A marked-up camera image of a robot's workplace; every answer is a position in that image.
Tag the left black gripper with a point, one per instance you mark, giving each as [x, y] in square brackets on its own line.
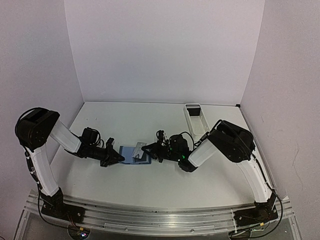
[109, 158]

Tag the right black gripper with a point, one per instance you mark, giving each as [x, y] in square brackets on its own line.
[153, 145]

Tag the silver credit card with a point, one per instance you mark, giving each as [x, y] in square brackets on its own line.
[138, 152]

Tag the blue card holder wallet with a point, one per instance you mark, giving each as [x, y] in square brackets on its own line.
[127, 153]

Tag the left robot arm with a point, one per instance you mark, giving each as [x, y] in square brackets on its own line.
[36, 125]

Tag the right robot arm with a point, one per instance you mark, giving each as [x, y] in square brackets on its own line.
[232, 141]

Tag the white plastic tray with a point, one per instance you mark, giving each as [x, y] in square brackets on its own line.
[197, 125]

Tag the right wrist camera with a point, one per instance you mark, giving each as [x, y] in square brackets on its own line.
[161, 137]

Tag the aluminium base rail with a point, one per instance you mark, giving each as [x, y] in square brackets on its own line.
[105, 221]

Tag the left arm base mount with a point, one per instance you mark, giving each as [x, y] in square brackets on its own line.
[54, 206]

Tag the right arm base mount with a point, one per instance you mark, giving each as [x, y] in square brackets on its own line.
[262, 212]

